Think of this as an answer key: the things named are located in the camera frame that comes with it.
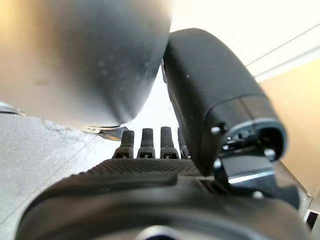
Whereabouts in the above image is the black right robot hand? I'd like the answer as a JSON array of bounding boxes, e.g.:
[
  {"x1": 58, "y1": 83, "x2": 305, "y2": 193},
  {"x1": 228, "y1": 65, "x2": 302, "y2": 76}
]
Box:
[{"x1": 14, "y1": 27, "x2": 313, "y2": 240}]

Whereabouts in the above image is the grey right robot leg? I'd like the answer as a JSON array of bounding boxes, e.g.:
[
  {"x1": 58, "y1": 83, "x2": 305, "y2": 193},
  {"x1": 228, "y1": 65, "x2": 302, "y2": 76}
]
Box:
[{"x1": 0, "y1": 0, "x2": 173, "y2": 128}]

